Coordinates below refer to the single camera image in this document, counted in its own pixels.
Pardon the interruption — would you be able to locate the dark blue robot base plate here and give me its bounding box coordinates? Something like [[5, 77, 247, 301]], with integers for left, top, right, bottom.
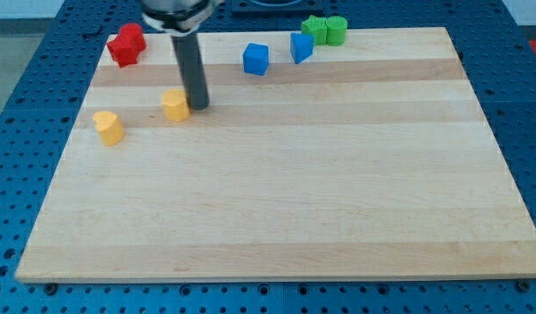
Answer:
[[227, 0, 326, 16]]

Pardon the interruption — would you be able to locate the yellow heart block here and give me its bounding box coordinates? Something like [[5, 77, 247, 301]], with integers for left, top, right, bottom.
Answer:
[[92, 111, 125, 147]]

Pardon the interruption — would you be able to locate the yellow hexagon block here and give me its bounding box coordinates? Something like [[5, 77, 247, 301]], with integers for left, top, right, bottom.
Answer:
[[161, 89, 190, 122]]

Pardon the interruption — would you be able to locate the green star block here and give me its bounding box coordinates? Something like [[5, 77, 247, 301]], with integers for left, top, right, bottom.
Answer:
[[301, 16, 328, 45]]

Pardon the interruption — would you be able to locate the blue cube block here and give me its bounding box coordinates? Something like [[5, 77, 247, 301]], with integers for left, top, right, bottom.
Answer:
[[242, 43, 269, 76]]

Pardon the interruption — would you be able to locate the blue triangle block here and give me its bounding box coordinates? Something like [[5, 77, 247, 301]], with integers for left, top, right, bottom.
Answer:
[[289, 33, 315, 64]]

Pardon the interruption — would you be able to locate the red star block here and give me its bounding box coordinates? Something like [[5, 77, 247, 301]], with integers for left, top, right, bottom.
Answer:
[[106, 34, 137, 68]]

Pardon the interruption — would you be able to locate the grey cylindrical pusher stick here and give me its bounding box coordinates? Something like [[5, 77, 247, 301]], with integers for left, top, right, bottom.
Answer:
[[171, 32, 210, 111]]

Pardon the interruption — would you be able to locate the green cylinder block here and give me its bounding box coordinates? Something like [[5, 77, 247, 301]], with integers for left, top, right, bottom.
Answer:
[[326, 16, 348, 46]]

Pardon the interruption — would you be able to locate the light wooden board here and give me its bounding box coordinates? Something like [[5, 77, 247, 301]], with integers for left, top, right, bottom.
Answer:
[[16, 27, 536, 283]]

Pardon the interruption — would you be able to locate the red cylinder block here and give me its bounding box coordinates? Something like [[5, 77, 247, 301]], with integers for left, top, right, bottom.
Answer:
[[119, 23, 146, 53]]

